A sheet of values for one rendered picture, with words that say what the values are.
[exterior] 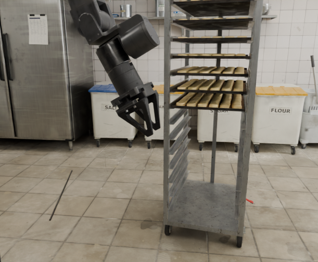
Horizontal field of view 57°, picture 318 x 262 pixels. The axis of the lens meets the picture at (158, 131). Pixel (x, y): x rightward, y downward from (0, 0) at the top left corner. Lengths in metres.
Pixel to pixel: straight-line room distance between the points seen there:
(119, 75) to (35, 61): 2.98
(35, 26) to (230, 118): 2.35
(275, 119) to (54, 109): 2.50
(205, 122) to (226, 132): 0.27
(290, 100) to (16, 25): 3.06
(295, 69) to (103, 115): 2.49
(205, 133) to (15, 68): 2.26
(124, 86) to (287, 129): 3.14
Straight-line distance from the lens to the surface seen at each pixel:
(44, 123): 3.64
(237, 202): 1.81
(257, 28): 1.58
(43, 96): 3.57
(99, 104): 3.60
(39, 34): 3.52
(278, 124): 3.60
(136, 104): 0.58
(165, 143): 1.70
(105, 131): 3.67
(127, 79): 0.60
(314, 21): 4.29
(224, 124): 3.49
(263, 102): 3.51
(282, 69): 4.18
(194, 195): 2.22
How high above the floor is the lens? 1.17
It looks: 15 degrees down
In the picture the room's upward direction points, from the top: straight up
